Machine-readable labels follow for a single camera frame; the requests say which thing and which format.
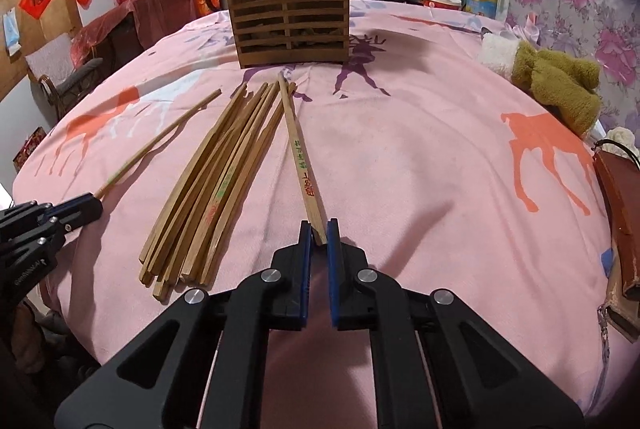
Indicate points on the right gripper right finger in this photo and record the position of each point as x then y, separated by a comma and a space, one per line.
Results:
436, 362

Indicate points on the thin bamboo chopstick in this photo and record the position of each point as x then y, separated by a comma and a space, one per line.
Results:
148, 146

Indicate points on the red white bowl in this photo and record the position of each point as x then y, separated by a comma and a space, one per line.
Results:
454, 5

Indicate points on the olive green plush towel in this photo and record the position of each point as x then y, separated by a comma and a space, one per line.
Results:
565, 85

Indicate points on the wooden chair with cushion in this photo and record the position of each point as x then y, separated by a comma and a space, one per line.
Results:
63, 84

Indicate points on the brown leather case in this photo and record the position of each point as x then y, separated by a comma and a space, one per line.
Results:
619, 183

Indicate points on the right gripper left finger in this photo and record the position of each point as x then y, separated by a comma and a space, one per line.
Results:
201, 363

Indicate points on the pink animal print tablecloth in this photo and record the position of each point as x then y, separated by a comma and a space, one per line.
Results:
441, 171

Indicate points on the chopstick with printed characters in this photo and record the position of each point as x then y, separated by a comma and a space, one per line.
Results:
302, 166

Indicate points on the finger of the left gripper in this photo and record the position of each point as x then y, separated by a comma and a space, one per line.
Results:
76, 213

